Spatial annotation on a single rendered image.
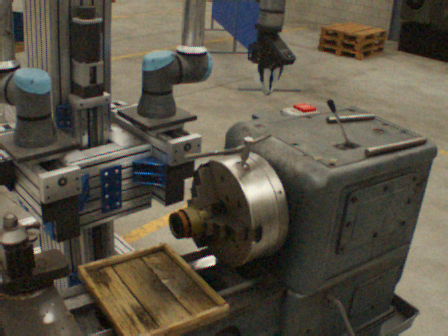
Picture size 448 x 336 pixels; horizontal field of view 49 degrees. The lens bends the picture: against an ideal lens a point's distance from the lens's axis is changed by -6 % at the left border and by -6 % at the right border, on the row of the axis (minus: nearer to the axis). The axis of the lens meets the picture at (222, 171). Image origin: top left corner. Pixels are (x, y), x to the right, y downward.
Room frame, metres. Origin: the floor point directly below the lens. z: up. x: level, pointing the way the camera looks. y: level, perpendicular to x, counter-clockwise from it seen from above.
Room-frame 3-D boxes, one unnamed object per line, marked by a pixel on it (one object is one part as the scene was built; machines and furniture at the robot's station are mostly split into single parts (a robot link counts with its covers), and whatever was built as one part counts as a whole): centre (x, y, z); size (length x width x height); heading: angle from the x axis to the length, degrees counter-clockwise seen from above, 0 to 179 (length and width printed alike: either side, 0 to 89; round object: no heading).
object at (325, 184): (1.57, -0.36, 1.06); 0.59 x 0.48 x 0.39; 126
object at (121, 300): (1.16, 0.18, 0.89); 0.36 x 0.30 x 0.04; 36
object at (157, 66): (1.89, 0.26, 1.33); 0.13 x 0.12 x 0.14; 123
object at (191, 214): (1.24, 0.08, 1.08); 0.09 x 0.09 x 0.09; 36
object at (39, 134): (1.54, 0.63, 1.21); 0.15 x 0.15 x 0.10
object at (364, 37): (9.38, -2.19, 0.22); 1.25 x 0.86 x 0.44; 144
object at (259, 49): (1.55, -0.10, 1.52); 0.09 x 0.08 x 0.12; 37
